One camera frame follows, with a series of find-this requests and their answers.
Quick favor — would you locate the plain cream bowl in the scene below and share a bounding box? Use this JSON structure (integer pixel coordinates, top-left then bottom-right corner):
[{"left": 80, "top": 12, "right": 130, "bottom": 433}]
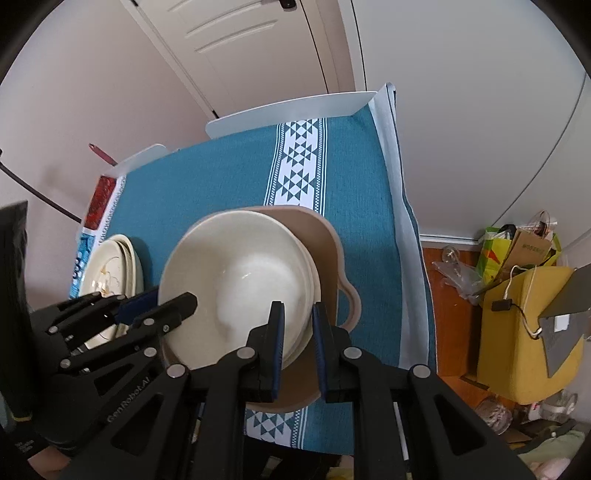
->
[{"left": 158, "top": 210, "right": 309, "bottom": 370}]

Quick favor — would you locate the clear plastic wrapping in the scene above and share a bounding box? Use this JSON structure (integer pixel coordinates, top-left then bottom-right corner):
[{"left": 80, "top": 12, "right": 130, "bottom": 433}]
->
[{"left": 431, "top": 244, "right": 483, "bottom": 305}]

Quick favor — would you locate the pink-brown square basin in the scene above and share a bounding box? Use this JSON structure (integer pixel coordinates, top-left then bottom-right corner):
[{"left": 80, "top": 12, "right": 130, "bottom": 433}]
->
[{"left": 164, "top": 206, "right": 362, "bottom": 414}]

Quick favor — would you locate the pale green cloth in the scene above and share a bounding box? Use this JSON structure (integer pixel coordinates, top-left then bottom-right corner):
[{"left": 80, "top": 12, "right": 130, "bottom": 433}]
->
[{"left": 526, "top": 429, "right": 587, "bottom": 467}]

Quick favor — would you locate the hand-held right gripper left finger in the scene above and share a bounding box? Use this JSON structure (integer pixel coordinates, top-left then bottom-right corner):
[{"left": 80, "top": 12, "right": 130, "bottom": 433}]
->
[{"left": 60, "top": 301, "right": 286, "bottom": 480}]

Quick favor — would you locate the green shopping bag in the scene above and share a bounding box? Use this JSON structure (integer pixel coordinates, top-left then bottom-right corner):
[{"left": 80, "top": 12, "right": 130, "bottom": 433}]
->
[{"left": 480, "top": 224, "right": 561, "bottom": 284}]

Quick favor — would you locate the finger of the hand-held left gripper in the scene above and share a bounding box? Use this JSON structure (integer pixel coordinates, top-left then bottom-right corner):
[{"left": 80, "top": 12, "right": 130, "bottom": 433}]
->
[
  {"left": 60, "top": 292, "right": 198, "bottom": 370},
  {"left": 30, "top": 288, "right": 160, "bottom": 335}
]

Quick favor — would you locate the large white plate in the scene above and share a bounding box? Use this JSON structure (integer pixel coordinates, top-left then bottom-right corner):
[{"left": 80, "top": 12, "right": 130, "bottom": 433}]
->
[{"left": 117, "top": 235, "right": 139, "bottom": 301}]

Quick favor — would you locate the teal patterned tablecloth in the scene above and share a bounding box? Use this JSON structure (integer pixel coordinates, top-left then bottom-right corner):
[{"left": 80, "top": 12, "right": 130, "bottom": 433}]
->
[{"left": 76, "top": 82, "right": 437, "bottom": 450}]

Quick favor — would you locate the brown paper bag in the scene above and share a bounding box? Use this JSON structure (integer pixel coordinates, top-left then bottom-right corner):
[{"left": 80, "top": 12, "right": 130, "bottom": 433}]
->
[{"left": 496, "top": 226, "right": 557, "bottom": 278}]

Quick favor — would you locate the white cable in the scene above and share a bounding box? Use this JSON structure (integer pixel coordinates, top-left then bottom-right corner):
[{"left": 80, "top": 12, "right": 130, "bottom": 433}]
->
[{"left": 501, "top": 265, "right": 544, "bottom": 341}]

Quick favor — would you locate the white table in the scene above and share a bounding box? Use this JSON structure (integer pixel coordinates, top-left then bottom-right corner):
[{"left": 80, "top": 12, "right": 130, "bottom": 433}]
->
[{"left": 102, "top": 90, "right": 380, "bottom": 178}]

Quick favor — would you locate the person's left forearm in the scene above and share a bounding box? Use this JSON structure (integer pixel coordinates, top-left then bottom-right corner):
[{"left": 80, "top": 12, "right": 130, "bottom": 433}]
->
[{"left": 25, "top": 450, "right": 72, "bottom": 478}]

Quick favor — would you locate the yellow box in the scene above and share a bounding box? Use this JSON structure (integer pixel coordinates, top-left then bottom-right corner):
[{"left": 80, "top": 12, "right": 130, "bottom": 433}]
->
[{"left": 475, "top": 265, "right": 587, "bottom": 406}]

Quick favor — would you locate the grey cardboard sheet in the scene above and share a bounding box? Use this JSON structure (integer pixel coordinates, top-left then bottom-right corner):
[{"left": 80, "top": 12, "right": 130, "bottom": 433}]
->
[{"left": 538, "top": 268, "right": 591, "bottom": 377}]

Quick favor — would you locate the clear glass jar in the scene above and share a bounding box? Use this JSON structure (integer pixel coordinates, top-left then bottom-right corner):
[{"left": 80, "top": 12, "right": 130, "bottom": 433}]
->
[{"left": 475, "top": 397, "right": 513, "bottom": 432}]

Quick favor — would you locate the cream plate with yellow ring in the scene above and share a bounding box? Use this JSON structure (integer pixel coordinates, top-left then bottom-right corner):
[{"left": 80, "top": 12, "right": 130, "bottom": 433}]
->
[{"left": 124, "top": 237, "right": 145, "bottom": 301}]

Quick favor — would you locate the black wall cable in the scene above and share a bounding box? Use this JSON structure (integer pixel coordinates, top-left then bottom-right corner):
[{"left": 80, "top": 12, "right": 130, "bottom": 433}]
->
[{"left": 0, "top": 148, "right": 84, "bottom": 223}]

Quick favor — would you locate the pink kitchen utensil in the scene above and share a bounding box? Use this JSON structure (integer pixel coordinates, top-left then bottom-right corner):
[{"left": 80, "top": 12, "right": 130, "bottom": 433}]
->
[{"left": 89, "top": 143, "right": 119, "bottom": 166}]

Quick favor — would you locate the white door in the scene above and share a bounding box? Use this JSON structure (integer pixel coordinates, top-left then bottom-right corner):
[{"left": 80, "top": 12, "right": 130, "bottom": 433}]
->
[{"left": 122, "top": 0, "right": 368, "bottom": 120}]

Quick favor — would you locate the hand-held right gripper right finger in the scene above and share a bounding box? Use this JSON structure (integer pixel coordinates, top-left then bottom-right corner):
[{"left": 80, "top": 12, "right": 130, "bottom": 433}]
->
[{"left": 311, "top": 301, "right": 532, "bottom": 480}]

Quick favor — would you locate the small cream floral plate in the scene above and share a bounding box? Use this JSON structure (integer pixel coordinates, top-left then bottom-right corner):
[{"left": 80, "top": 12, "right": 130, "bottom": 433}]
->
[{"left": 84, "top": 235, "right": 132, "bottom": 349}]

